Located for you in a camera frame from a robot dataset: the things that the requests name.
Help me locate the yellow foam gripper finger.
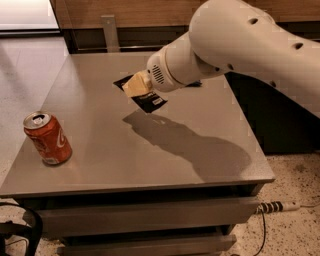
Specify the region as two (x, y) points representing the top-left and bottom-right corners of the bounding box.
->
(122, 70), (152, 97)

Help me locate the black power cable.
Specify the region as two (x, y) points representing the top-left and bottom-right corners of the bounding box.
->
(229, 209), (268, 256)

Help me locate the red coke can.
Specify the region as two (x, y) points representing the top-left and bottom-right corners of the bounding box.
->
(23, 111), (72, 165)

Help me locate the grey lower drawer front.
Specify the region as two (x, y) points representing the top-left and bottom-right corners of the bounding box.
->
(57, 235), (236, 256)

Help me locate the grey upper drawer front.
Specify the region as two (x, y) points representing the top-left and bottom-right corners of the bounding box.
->
(23, 196), (260, 238)

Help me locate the blue rxbar wrapper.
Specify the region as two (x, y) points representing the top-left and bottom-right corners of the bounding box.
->
(186, 80), (202, 88)

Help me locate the white power strip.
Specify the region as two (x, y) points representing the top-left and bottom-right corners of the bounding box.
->
(256, 201), (300, 214)

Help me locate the black rxbar chocolate wrapper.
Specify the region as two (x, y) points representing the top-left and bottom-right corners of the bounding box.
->
(113, 75), (167, 113)

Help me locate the grey drawer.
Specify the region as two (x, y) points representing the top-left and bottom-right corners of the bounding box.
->
(23, 196), (260, 238)
(57, 235), (236, 256)

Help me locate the black chair edge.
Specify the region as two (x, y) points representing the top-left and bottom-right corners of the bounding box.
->
(0, 202), (43, 256)

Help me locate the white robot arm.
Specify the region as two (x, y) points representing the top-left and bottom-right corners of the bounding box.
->
(121, 0), (320, 117)

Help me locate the left metal bracket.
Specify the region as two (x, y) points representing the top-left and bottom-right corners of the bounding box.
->
(101, 15), (120, 53)

